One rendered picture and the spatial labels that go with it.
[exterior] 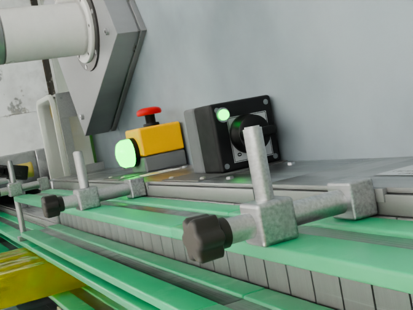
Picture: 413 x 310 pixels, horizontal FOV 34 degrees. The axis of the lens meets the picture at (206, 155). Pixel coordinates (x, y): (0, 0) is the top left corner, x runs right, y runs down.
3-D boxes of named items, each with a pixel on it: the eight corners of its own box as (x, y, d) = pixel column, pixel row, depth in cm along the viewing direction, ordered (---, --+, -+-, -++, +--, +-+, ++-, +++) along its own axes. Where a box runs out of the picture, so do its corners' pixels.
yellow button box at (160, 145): (174, 164, 111) (132, 173, 108) (165, 120, 110) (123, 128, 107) (190, 163, 104) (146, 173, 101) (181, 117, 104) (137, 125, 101)
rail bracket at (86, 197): (142, 194, 89) (42, 218, 83) (131, 140, 88) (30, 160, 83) (152, 195, 85) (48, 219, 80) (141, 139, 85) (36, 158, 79)
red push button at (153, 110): (136, 131, 107) (132, 110, 106) (159, 127, 108) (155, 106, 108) (144, 130, 103) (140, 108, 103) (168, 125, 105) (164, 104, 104)
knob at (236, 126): (267, 149, 77) (282, 147, 74) (233, 156, 76) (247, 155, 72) (260, 111, 77) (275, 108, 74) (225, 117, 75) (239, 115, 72)
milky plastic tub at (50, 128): (87, 185, 165) (52, 192, 162) (69, 96, 164) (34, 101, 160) (106, 186, 149) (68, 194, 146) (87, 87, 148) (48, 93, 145)
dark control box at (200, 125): (252, 161, 86) (193, 174, 82) (241, 100, 85) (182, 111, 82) (286, 160, 78) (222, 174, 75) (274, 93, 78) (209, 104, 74)
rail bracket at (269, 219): (353, 211, 47) (180, 259, 41) (335, 109, 47) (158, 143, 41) (391, 214, 43) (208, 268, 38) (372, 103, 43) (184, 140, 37)
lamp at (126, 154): (133, 166, 106) (115, 170, 105) (128, 138, 106) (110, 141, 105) (142, 165, 102) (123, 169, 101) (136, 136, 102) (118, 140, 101)
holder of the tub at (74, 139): (93, 205, 165) (62, 213, 162) (72, 96, 164) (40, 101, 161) (112, 208, 150) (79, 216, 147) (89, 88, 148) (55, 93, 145)
